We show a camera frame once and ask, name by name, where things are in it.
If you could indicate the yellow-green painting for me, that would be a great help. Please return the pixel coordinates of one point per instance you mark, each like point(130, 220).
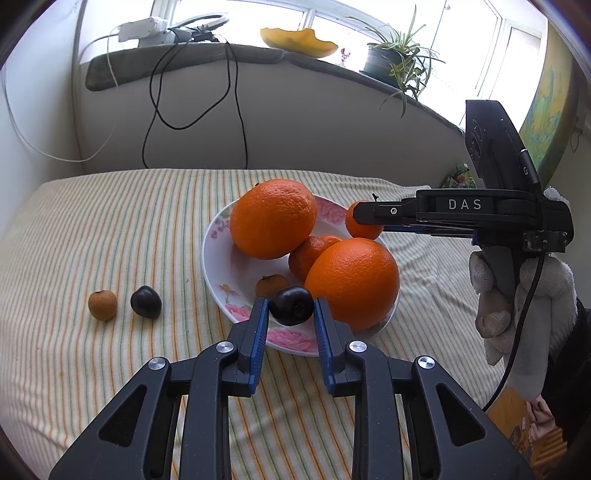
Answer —
point(549, 115)

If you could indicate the grey-green windowsill cushion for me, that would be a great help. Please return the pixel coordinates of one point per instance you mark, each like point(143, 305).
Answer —
point(268, 55)

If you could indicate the white floral plate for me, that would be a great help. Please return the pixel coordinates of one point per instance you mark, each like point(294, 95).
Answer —
point(221, 263)

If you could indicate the striped cloth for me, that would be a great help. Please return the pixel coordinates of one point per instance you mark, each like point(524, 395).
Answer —
point(115, 221)

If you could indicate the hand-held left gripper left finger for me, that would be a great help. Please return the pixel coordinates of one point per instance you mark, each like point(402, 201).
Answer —
point(261, 341)

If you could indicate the dark purple plum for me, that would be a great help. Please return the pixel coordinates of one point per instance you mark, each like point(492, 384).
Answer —
point(291, 307)
point(145, 302)

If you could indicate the green packet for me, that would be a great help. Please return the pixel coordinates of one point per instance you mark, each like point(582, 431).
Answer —
point(461, 175)

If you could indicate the small brown fruit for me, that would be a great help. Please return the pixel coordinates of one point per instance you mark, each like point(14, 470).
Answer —
point(102, 304)
point(270, 286)

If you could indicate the person's right forearm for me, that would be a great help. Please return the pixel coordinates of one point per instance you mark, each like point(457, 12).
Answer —
point(570, 369)

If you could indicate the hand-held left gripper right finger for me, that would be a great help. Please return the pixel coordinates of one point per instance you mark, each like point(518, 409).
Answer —
point(323, 341)

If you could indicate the white power adapter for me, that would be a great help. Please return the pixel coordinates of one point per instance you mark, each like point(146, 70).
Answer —
point(138, 28)

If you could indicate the orange printed box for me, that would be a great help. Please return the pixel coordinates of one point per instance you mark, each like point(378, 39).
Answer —
point(517, 424)

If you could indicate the potted spider plant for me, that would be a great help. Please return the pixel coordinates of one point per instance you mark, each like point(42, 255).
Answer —
point(378, 62)

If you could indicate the yellow dish on sill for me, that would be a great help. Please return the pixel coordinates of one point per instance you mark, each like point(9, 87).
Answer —
point(295, 41)

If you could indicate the small mandarin with stem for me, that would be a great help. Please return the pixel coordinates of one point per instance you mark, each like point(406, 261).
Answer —
point(364, 234)

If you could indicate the person's right hand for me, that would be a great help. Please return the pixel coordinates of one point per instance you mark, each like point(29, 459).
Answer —
point(554, 295)

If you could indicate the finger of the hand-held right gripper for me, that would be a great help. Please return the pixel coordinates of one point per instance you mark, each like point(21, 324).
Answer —
point(383, 212)

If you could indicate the large orange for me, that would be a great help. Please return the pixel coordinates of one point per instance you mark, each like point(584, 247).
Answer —
point(355, 281)
point(272, 217)

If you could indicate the white window frame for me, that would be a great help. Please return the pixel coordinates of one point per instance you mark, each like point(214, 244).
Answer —
point(309, 16)

